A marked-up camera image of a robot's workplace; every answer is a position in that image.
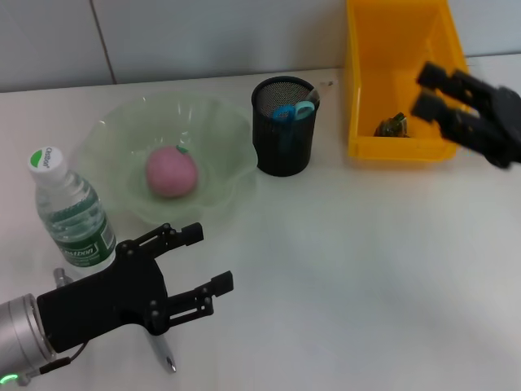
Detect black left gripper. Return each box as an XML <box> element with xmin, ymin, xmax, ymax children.
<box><xmin>36</xmin><ymin>222</ymin><xmax>235</xmax><ymax>354</ymax></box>

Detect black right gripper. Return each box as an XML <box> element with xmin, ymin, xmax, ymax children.
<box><xmin>410</xmin><ymin>60</ymin><xmax>521</xmax><ymax>170</ymax></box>

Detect grey ballpoint pen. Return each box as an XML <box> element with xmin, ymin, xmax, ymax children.
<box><xmin>146</xmin><ymin>332</ymin><xmax>178</xmax><ymax>374</ymax></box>

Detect white plastic ruler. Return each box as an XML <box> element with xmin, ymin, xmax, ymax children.
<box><xmin>303</xmin><ymin>79</ymin><xmax>339</xmax><ymax>108</ymax></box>

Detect yellow plastic bin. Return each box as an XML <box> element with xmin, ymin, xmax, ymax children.
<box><xmin>344</xmin><ymin>0</ymin><xmax>475</xmax><ymax>163</ymax></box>

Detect blue scissors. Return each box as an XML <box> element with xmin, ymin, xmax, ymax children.
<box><xmin>271</xmin><ymin>101</ymin><xmax>317</xmax><ymax>150</ymax></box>

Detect black mesh pen holder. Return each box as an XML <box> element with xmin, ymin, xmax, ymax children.
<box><xmin>251</xmin><ymin>76</ymin><xmax>322</xmax><ymax>178</ymax></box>

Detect green plastic wrapper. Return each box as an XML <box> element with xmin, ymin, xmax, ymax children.
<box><xmin>374</xmin><ymin>112</ymin><xmax>412</xmax><ymax>138</ymax></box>

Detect clear water bottle green label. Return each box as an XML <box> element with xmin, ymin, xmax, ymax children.
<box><xmin>27</xmin><ymin>146</ymin><xmax>118</xmax><ymax>279</ymax></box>

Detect green glass fruit plate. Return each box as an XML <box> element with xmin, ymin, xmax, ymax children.
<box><xmin>77</xmin><ymin>94</ymin><xmax>261</xmax><ymax>226</ymax></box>

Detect pink peach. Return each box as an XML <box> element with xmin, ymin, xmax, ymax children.
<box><xmin>145</xmin><ymin>145</ymin><xmax>200</xmax><ymax>199</ymax></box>

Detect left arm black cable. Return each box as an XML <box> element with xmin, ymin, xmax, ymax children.
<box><xmin>20</xmin><ymin>267</ymin><xmax>89</xmax><ymax>386</ymax></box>

